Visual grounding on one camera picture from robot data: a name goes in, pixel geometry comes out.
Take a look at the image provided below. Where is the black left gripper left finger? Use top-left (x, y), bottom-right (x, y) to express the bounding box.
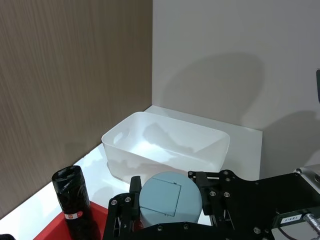
top-left (107, 175), bottom-right (143, 240)

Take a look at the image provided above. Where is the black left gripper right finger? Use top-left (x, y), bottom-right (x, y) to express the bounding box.
top-left (187, 169), bottom-right (239, 224)

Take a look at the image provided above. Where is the blue-grey round lidded canister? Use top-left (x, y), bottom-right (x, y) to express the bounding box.
top-left (138, 170), bottom-right (202, 229)

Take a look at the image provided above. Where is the translucent white plastic bin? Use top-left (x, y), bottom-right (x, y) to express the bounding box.
top-left (101, 111), bottom-right (231, 185)

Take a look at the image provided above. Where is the black garbage bag roll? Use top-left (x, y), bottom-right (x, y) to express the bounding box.
top-left (51, 165), bottom-right (103, 240)

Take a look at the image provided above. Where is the red plastic bin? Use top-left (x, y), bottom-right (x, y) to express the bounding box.
top-left (0, 201), bottom-right (110, 240)

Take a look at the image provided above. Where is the dark grey object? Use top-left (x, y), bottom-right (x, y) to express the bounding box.
top-left (315, 67), bottom-right (320, 103)

